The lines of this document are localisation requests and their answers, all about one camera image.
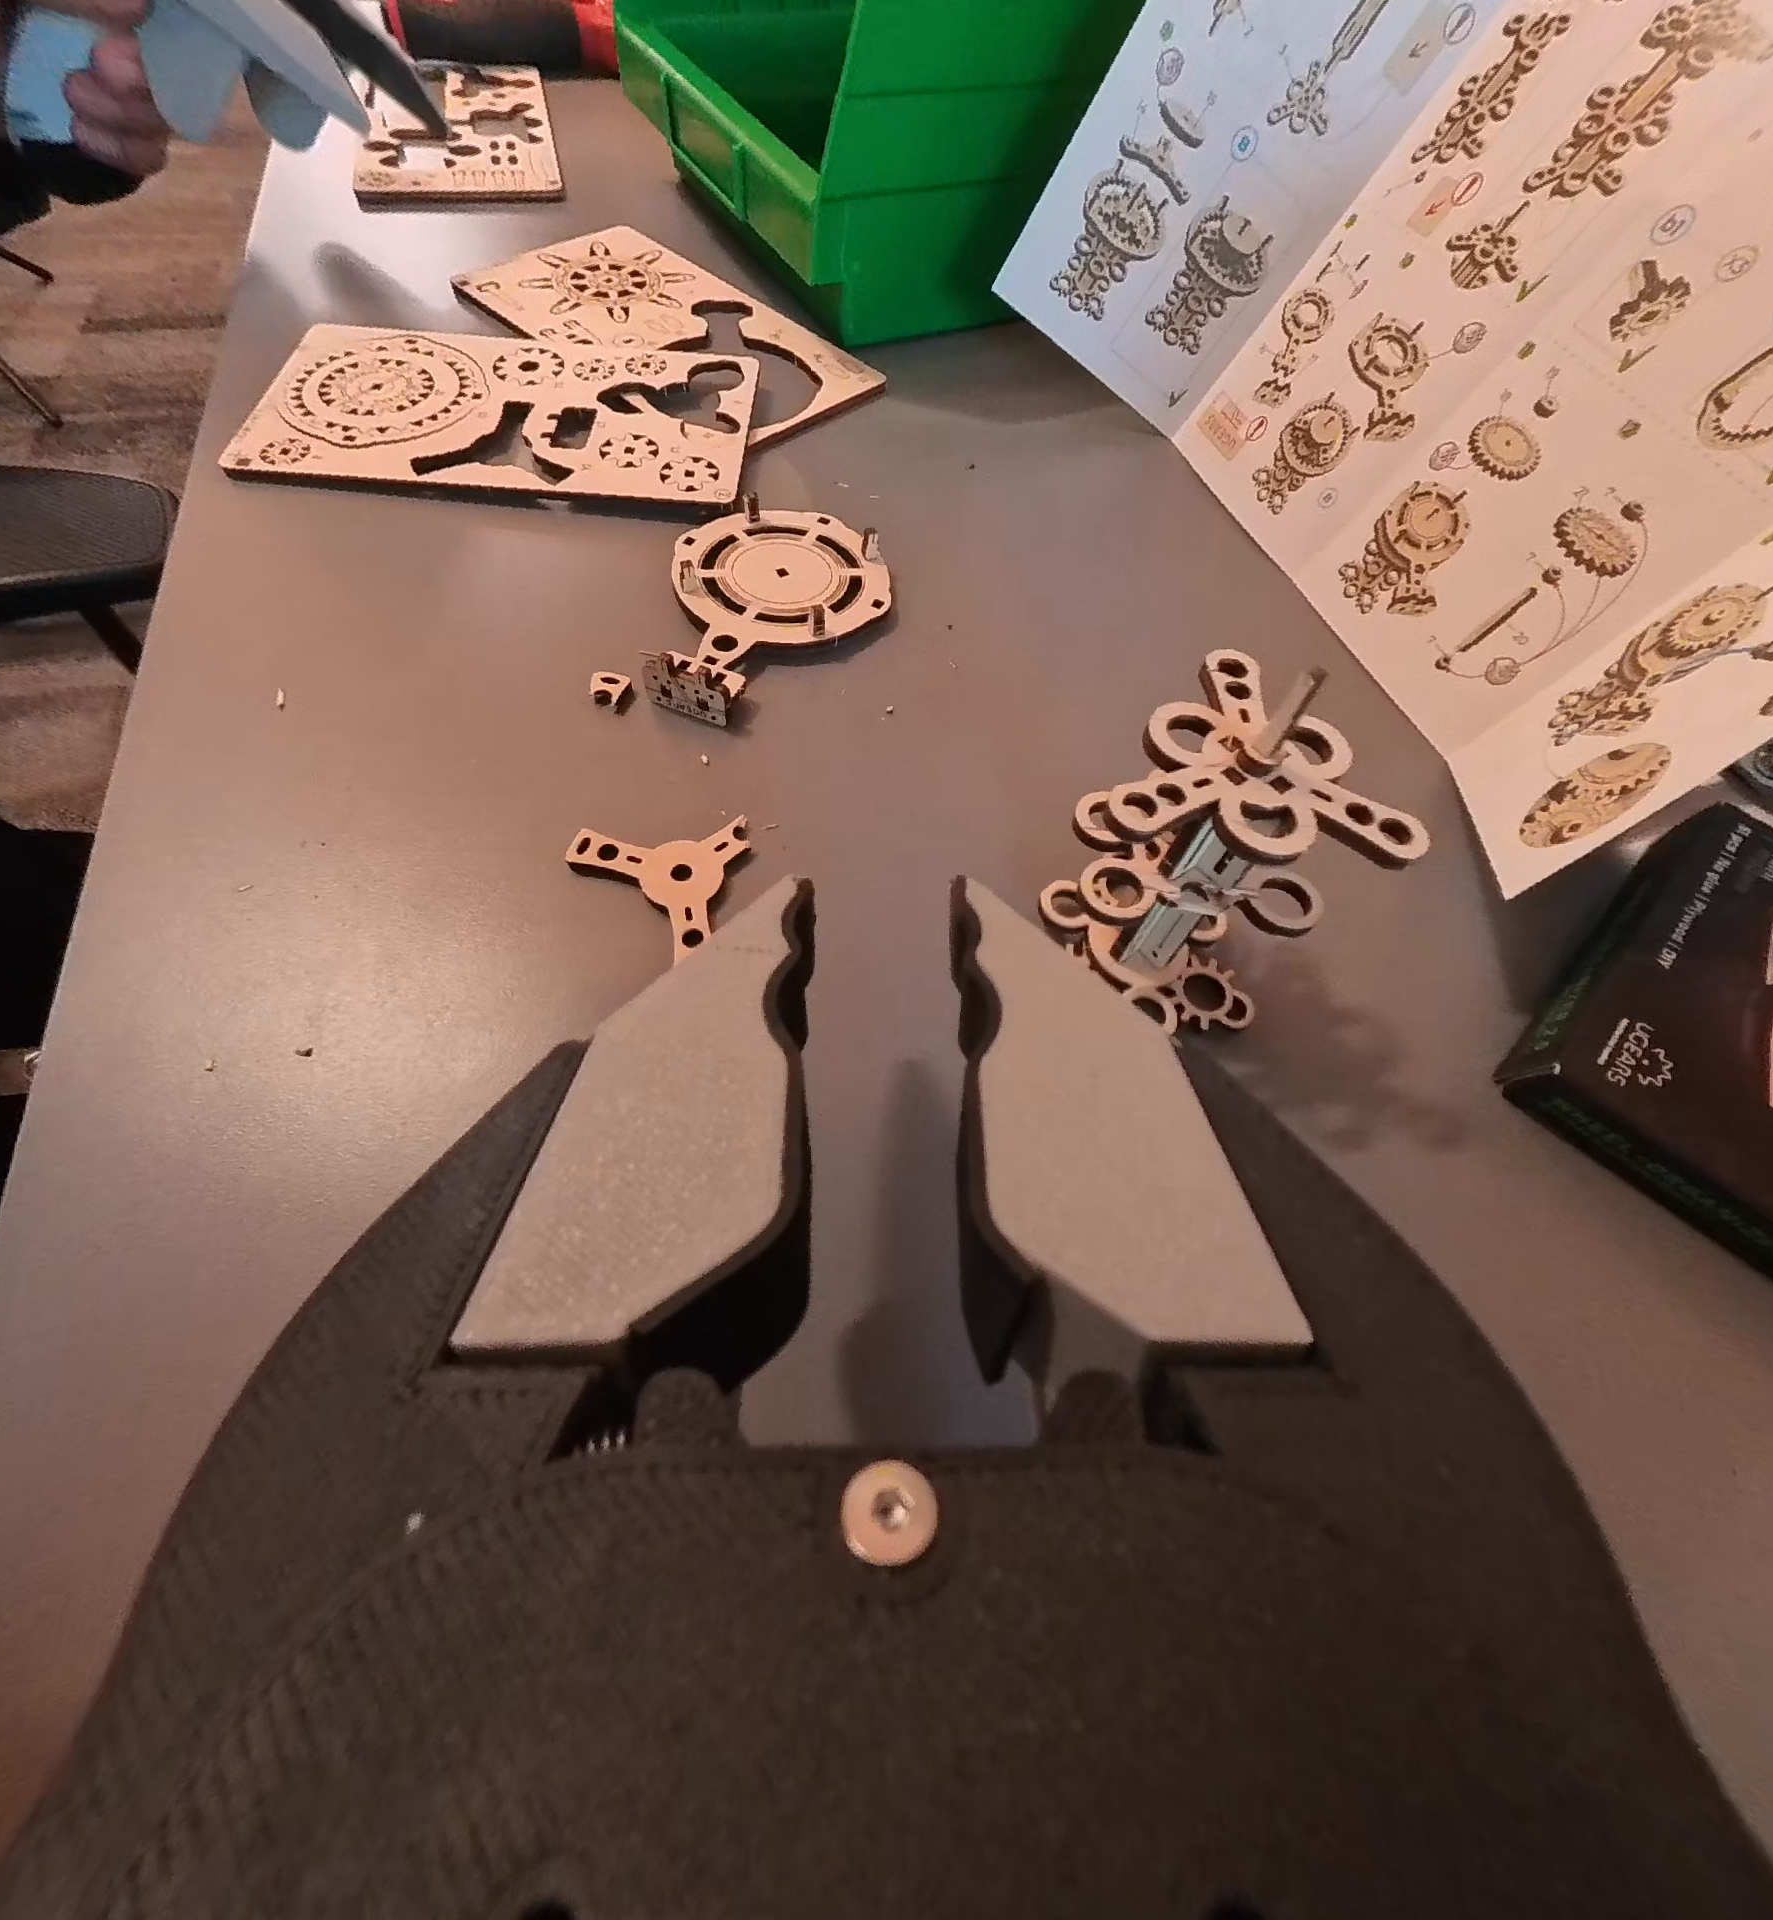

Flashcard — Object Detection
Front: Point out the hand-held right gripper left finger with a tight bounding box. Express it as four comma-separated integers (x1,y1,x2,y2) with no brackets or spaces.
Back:
452,877,818,1365

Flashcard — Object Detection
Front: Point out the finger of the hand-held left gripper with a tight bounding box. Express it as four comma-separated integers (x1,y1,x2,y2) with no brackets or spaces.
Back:
208,0,450,135
148,0,324,156

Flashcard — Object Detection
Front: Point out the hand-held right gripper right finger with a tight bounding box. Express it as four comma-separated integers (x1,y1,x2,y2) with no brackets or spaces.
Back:
947,877,1318,1390

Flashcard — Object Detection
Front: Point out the small wooden parts sheet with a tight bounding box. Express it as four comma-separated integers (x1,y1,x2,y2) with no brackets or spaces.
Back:
351,64,568,206

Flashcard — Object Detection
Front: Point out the three-arm wooden piece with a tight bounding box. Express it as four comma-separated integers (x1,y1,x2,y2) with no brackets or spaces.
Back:
562,814,755,964

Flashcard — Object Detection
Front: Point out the wooden parts sheet with gears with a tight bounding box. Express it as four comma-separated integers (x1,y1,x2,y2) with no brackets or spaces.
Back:
216,322,763,516

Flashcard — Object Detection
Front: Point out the wooden parts sheet with wheel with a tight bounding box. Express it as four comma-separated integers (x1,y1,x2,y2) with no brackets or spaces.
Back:
450,224,889,447

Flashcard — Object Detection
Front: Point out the dark cardboard model box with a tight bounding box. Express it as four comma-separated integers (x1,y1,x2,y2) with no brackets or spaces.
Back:
1491,801,1773,1333

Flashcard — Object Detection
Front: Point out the person's left hand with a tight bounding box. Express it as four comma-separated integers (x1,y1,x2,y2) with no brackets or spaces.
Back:
0,0,179,182

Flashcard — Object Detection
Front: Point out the black office chair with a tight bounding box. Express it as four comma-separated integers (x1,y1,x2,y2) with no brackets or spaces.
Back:
0,460,179,785

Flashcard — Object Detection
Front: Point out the round wooden disc assembly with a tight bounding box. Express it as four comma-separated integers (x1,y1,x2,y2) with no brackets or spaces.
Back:
640,509,898,736

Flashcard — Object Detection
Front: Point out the green plastic bin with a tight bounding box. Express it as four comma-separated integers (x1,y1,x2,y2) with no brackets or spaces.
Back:
610,0,1153,350

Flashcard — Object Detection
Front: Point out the paper instruction sheet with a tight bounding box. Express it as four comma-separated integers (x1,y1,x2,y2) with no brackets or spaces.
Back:
989,0,1773,904

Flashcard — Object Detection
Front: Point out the wooden ring tower assembly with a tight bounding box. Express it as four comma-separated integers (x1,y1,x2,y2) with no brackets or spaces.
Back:
1037,647,1432,1040

